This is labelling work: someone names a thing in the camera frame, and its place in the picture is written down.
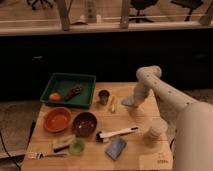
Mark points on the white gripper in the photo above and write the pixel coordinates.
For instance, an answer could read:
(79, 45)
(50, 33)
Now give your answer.
(139, 98)

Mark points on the grey-blue towel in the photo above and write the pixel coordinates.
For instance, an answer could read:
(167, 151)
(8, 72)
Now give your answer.
(129, 101)

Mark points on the yellow banana-like object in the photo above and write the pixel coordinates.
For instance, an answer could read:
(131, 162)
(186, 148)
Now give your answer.
(112, 106)

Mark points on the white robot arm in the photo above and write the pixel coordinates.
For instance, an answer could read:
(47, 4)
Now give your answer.
(193, 146)

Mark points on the metal cup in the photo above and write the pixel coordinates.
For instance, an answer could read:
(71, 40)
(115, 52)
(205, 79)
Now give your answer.
(104, 96)

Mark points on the blue sponge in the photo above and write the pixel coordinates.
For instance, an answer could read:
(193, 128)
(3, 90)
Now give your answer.
(115, 148)

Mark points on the brown object in tray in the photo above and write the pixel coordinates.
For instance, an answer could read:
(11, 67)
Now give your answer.
(73, 92)

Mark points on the dark maroon bowl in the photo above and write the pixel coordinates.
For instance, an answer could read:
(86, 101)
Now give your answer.
(84, 124)

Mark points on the green plastic tray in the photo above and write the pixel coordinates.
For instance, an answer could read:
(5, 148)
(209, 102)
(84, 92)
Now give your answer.
(63, 83)

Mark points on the green small cup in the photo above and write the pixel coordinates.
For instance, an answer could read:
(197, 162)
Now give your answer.
(77, 147)

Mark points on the orange fruit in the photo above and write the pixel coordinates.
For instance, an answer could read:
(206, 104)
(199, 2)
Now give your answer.
(56, 97)

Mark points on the orange bowl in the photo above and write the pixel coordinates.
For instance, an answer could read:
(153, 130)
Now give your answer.
(57, 119)

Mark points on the office chair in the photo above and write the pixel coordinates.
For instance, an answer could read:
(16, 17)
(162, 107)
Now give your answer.
(139, 6)

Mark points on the wooden block with black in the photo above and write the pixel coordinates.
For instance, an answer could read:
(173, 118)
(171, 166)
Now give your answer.
(61, 143)

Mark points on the silver fork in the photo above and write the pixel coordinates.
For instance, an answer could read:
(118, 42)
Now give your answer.
(39, 155)

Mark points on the white handled brush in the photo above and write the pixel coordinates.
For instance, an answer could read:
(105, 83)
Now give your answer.
(103, 137)

